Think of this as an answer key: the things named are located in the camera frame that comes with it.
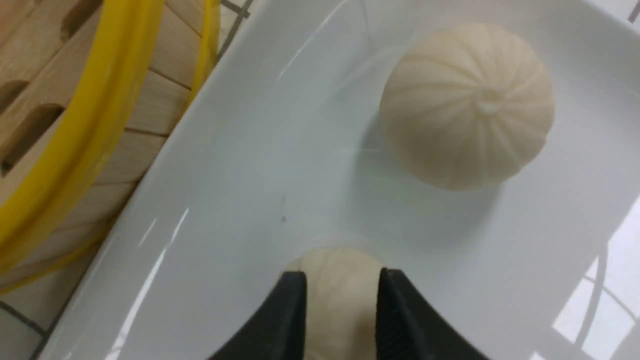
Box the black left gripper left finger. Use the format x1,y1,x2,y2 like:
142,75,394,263
209,271,307,360

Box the bamboo steamer basket yellow rim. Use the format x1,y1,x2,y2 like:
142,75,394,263
1,0,221,294

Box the white square ceramic plate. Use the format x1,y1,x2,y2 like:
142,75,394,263
37,0,640,360

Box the white steamed bun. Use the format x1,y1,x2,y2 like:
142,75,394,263
379,22,556,191
285,247,384,360

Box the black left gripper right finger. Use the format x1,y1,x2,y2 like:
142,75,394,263
375,268,487,360

